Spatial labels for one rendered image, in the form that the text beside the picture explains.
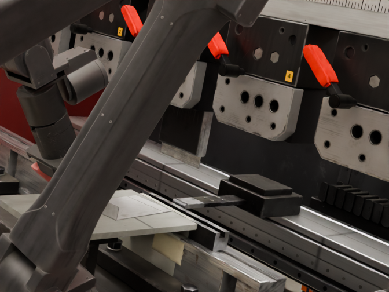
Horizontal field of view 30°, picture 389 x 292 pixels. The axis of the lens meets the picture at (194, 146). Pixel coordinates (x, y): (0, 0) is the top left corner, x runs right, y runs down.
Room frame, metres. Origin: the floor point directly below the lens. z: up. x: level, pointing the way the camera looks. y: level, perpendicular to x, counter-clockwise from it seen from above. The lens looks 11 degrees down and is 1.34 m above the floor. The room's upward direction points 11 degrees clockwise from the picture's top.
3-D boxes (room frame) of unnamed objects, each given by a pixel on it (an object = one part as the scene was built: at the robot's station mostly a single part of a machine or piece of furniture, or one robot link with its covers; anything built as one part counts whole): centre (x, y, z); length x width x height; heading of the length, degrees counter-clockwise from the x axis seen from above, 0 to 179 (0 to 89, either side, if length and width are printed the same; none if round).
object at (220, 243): (1.17, 0.00, 0.99); 0.20 x 0.03 x 0.03; 43
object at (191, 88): (1.21, 0.04, 1.26); 0.15 x 0.09 x 0.17; 43
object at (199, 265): (1.15, -0.02, 0.92); 0.39 x 0.06 x 0.10; 43
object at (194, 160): (1.19, 0.02, 1.13); 0.10 x 0.02 x 0.10; 43
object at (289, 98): (1.06, -0.10, 1.26); 0.15 x 0.09 x 0.17; 43
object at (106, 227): (1.09, 0.13, 1.00); 0.26 x 0.18 x 0.01; 133
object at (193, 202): (1.30, -0.09, 1.01); 0.26 x 0.12 x 0.05; 133
